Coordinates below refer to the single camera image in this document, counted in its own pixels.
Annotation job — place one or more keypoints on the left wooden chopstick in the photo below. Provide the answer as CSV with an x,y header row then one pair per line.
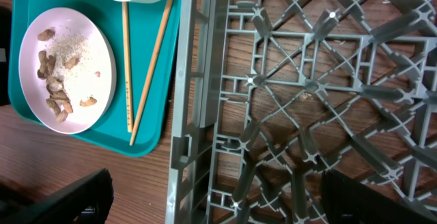
x,y
126,43

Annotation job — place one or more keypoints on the wooden chopstick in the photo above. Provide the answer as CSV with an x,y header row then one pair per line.
x,y
150,71
126,43

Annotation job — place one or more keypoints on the pink plate with food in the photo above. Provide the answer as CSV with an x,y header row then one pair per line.
x,y
67,70

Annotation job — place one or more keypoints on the black tray bin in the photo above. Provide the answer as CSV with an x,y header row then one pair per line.
x,y
5,39

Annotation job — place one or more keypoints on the teal plastic tray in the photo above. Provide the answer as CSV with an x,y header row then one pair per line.
x,y
101,22

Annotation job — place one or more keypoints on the grey dishwasher rack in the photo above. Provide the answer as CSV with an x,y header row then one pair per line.
x,y
271,94

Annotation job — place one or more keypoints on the right wooden chopstick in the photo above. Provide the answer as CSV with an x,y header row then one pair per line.
x,y
150,71

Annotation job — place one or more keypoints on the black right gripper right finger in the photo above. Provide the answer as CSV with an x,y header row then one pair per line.
x,y
347,201

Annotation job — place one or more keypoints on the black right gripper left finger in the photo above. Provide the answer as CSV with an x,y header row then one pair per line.
x,y
87,200

